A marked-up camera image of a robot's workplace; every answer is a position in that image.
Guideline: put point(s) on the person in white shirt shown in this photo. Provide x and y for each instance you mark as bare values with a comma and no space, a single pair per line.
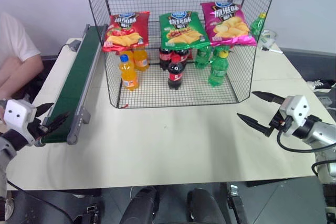
13,51

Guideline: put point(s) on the black table clamp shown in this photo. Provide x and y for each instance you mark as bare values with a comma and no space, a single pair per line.
237,203
89,214

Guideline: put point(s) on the dark rounded shape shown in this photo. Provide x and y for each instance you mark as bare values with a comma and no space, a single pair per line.
204,205
140,205

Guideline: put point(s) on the orange soda bottle blue cap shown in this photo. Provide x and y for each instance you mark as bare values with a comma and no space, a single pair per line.
128,74

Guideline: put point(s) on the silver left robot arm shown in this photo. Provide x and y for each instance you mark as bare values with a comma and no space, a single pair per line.
5,155

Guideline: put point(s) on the black and white shoe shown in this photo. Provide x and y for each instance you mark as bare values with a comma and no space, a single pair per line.
320,84

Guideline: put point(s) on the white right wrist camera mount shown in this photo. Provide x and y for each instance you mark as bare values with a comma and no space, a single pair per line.
298,110

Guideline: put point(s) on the cola bottle red cap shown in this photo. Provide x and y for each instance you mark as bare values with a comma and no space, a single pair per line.
175,74

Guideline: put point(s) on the small grey device with cable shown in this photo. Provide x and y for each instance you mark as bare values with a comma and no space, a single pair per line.
73,45

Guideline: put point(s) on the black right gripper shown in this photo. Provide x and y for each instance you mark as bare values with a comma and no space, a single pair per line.
278,124

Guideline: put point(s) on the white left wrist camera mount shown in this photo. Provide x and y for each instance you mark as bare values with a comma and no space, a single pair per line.
18,115

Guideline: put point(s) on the magenta potato chips bag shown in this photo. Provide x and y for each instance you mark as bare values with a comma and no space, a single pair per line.
228,24

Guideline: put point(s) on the white marker pen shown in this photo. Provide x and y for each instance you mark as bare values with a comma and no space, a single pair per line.
273,50

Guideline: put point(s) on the green conveyor belt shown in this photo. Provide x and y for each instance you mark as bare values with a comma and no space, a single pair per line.
69,87

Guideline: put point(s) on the clear plastic container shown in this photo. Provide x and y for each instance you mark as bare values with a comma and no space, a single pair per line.
268,37

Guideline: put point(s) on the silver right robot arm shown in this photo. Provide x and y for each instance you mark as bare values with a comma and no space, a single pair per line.
323,132

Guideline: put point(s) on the green potato chips bag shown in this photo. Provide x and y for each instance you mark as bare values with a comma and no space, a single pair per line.
182,31

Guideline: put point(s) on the red potato chips bag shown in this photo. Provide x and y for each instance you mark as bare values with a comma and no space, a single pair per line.
126,32

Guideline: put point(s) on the green soda bottle yellow cap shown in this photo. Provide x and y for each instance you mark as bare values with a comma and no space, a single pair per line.
218,72

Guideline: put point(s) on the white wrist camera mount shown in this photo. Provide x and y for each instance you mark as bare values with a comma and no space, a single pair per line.
298,110
18,115

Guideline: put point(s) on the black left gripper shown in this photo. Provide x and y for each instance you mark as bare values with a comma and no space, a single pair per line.
36,129

